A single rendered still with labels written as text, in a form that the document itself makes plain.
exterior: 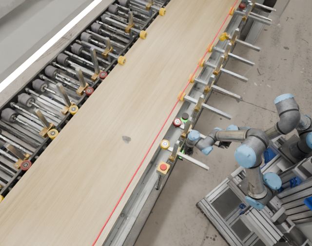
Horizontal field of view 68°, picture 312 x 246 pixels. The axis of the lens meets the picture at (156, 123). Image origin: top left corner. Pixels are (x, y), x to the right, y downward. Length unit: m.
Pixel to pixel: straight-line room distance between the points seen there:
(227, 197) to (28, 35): 2.44
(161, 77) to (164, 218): 1.51
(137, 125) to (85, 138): 0.46
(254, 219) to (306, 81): 2.89
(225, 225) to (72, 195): 1.54
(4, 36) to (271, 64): 4.04
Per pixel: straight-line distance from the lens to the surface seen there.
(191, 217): 2.77
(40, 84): 2.55
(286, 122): 1.64
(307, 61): 4.71
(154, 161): 2.21
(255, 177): 1.47
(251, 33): 4.33
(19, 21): 0.57
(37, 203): 1.98
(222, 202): 2.67
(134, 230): 2.00
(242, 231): 2.69
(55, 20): 0.60
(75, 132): 2.10
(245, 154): 1.30
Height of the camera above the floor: 2.70
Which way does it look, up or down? 61 degrees down
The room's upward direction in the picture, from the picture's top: 6 degrees clockwise
